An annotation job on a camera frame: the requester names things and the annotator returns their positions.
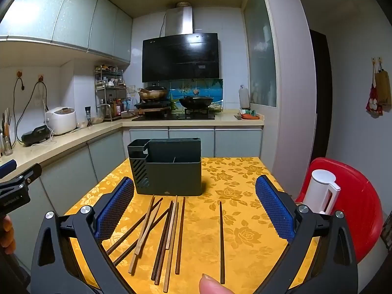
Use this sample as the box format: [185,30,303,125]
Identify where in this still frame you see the glass utensil jar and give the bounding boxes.
[0,107,14,157]

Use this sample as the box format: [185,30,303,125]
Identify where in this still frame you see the white electric kettle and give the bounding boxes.
[302,169,341,215]

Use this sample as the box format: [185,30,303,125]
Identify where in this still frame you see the white rice cooker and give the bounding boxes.
[46,107,76,135]

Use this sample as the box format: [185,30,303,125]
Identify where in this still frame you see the red plastic chair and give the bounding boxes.
[295,157,384,264]

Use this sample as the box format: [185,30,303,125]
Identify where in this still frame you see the yellow floral tablecloth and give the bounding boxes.
[63,157,319,294]

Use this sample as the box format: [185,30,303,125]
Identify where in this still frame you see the dark green utensil holder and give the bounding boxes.
[127,138,203,196]

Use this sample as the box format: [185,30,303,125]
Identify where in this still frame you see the white plastic jug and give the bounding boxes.
[239,85,250,109]

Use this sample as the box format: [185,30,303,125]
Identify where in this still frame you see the brass wok with lid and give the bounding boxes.
[138,83,170,101]

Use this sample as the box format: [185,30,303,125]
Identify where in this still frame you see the dark door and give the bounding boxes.
[309,29,333,166]

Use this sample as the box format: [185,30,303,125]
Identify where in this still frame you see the blue sea print panel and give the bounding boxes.
[168,79,224,111]

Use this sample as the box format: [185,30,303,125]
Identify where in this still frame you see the bunch of wooden chopsticks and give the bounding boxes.
[106,194,186,293]

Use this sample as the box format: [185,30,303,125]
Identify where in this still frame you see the person's right hand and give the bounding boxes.
[199,274,230,294]

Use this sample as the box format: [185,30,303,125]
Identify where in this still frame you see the black griddle pan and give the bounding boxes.
[134,99,171,111]

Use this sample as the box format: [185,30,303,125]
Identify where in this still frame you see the black glass gas hob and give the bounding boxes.
[132,112,216,121]

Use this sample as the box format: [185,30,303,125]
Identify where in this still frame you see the pale green wall cabinets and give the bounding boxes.
[0,0,134,65]

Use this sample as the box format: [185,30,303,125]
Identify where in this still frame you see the person's left hand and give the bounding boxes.
[0,215,16,253]

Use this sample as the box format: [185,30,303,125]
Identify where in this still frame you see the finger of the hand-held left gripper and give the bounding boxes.
[0,159,17,179]
[0,163,42,190]

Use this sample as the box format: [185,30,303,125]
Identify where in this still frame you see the frosted glass window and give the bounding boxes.
[243,0,278,108]

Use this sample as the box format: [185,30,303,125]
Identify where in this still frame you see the black glass range hood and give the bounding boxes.
[142,1,221,83]

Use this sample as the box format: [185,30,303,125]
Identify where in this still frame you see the black power cord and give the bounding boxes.
[12,72,26,129]
[17,80,49,135]

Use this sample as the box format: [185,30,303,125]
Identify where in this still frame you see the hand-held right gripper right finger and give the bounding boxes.
[255,174,359,294]

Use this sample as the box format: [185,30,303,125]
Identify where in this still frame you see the pale green base cabinets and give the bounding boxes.
[18,125,264,230]

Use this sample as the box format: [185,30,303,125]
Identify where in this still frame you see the black wok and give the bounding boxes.
[178,96,214,110]

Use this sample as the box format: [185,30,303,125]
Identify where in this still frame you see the black sandwich maker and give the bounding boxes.
[21,125,53,147]

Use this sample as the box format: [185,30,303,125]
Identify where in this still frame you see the metal spice rack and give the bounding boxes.
[94,64,127,121]

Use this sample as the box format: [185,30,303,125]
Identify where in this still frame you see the brown hanging bag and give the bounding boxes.
[375,69,392,111]

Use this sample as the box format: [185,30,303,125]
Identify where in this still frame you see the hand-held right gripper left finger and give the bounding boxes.
[31,176,135,294]

